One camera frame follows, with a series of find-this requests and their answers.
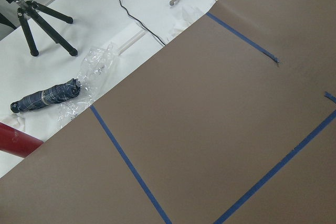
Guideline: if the brown paper table cover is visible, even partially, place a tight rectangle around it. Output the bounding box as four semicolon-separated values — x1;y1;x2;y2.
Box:
1;0;335;223

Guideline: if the clear plastic wrapper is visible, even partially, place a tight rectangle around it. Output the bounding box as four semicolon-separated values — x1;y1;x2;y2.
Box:
58;43;118;127

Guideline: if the folded dark blue umbrella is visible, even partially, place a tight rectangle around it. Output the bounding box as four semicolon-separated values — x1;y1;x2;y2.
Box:
10;79;81;113

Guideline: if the red cylinder tube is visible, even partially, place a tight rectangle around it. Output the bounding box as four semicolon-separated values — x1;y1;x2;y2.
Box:
0;123;44;158

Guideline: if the black cable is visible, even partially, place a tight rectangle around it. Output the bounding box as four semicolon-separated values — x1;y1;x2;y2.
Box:
108;0;166;46

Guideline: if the black camera tripod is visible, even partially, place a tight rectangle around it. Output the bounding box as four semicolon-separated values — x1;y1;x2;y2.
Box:
0;0;79;57

